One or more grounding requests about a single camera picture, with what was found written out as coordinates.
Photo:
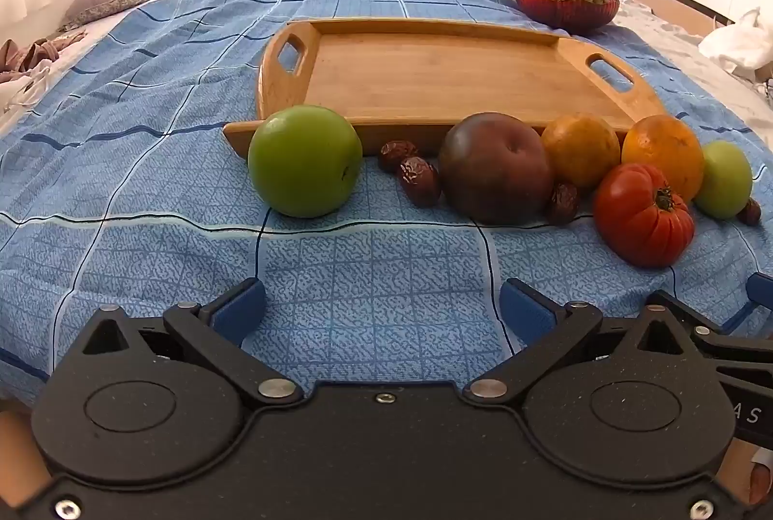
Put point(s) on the wooden tray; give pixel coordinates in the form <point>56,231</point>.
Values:
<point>435,73</point>

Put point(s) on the dried red date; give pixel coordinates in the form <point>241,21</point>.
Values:
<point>395,154</point>
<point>564,203</point>
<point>750,212</point>
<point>420,182</point>

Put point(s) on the red ribbed tomato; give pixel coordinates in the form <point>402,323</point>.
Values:
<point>634,218</point>

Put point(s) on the blue checked blanket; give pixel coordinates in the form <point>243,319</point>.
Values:
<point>151,133</point>

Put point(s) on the orange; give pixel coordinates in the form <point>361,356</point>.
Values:
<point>661,151</point>
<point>580,148</point>

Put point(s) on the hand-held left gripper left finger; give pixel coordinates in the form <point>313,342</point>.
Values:
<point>238,311</point>

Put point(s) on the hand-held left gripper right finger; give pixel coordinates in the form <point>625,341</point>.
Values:
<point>525,311</point>

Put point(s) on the person's right hand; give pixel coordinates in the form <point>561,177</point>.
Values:
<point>758,481</point>

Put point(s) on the red glass bowl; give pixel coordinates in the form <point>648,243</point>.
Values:
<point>567,18</point>

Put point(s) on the brown crumpled cloth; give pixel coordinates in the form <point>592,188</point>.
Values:
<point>36,55</point>

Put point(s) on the dark red apple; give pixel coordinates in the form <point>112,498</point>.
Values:
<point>492,169</point>

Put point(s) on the white crumpled cloth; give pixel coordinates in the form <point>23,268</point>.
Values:
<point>737,43</point>

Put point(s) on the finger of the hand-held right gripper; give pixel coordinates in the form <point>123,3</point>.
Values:
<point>762,290</point>
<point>743,345</point>

